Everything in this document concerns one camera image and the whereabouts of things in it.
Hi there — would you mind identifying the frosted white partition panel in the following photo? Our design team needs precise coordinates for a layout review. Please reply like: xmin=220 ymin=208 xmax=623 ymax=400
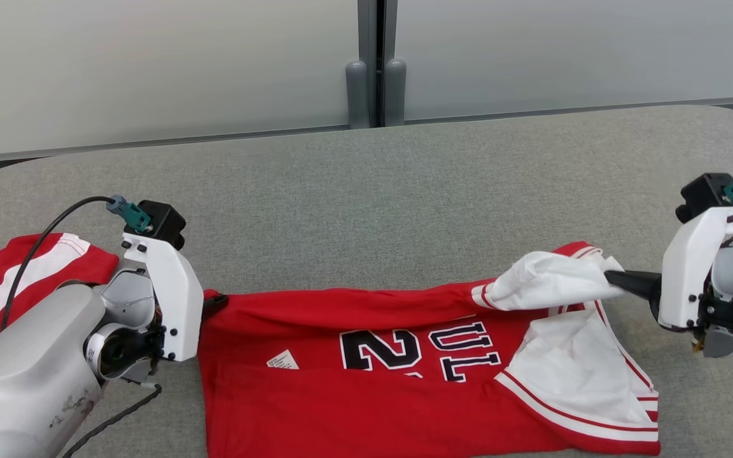
xmin=0 ymin=0 xmax=361 ymax=165
xmin=396 ymin=0 xmax=733 ymax=123

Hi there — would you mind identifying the red Bulls jersey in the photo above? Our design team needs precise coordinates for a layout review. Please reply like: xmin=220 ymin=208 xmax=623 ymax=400
xmin=198 ymin=240 xmax=662 ymax=458

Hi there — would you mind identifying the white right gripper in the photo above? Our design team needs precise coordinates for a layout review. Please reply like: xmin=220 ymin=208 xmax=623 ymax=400
xmin=604 ymin=205 xmax=733 ymax=331

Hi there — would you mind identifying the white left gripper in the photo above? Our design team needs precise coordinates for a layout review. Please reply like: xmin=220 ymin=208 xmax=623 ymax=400
xmin=121 ymin=232 xmax=231 ymax=364

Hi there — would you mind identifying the grey partition post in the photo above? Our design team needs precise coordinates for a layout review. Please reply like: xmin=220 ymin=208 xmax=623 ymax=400
xmin=345 ymin=0 xmax=379 ymax=130
xmin=379 ymin=0 xmax=408 ymax=127

